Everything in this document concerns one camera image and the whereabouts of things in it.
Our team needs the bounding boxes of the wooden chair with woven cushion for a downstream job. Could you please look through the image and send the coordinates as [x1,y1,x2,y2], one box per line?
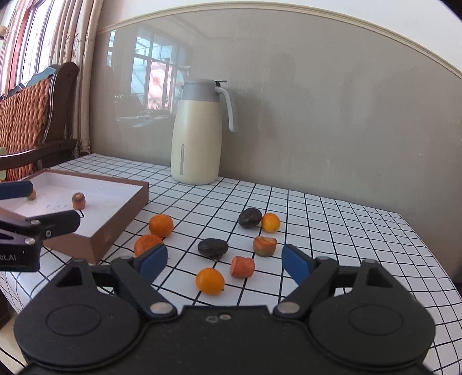
[0,62,79,181]

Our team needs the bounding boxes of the thick carrot chunk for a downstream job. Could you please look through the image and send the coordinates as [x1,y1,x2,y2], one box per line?
[253,236,278,257]

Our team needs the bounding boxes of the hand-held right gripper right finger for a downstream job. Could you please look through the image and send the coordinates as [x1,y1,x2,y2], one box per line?
[273,244,405,320]

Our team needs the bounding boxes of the brown cardboard box tray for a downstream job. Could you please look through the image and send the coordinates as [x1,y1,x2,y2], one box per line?
[7,168,149,265]

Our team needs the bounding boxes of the small smooth orange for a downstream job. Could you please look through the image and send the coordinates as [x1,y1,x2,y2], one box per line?
[261,213,281,233]
[195,267,225,295]

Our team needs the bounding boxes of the red framed window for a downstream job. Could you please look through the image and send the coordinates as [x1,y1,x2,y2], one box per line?
[11,0,74,92]

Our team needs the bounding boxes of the beige curtain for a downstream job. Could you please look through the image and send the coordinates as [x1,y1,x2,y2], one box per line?
[47,0,106,158]

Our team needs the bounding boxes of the cream thermal jug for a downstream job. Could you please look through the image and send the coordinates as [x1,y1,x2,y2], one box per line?
[171,79,237,185]

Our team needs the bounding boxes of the pink sheer curtain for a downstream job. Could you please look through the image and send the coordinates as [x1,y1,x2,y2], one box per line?
[0,0,40,97]

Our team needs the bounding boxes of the bumpy tangerine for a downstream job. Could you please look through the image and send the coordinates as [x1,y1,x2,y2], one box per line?
[149,214,174,238]
[134,234,165,257]

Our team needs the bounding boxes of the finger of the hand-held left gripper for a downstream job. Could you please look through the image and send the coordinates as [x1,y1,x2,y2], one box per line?
[0,180,34,200]
[0,208,81,246]

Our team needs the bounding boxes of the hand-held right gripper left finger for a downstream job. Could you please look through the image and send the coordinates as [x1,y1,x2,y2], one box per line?
[47,244,178,321]

